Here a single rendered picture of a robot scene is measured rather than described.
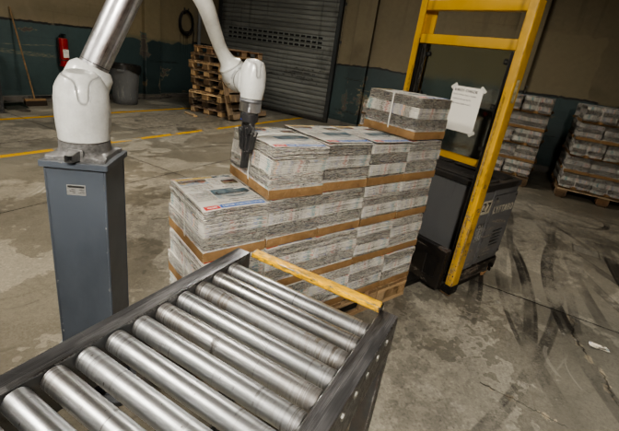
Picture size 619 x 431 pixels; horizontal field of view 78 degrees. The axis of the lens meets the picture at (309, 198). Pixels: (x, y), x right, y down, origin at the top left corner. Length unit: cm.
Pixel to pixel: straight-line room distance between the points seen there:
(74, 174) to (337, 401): 106
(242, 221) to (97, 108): 64
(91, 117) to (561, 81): 752
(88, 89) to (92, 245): 52
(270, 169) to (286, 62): 808
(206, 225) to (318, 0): 813
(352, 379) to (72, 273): 109
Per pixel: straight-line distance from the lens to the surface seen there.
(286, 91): 956
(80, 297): 167
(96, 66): 162
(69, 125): 143
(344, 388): 87
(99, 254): 155
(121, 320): 102
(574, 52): 813
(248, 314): 103
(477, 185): 258
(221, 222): 153
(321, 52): 913
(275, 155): 155
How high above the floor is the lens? 142
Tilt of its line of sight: 20 degrees down
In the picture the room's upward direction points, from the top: 8 degrees clockwise
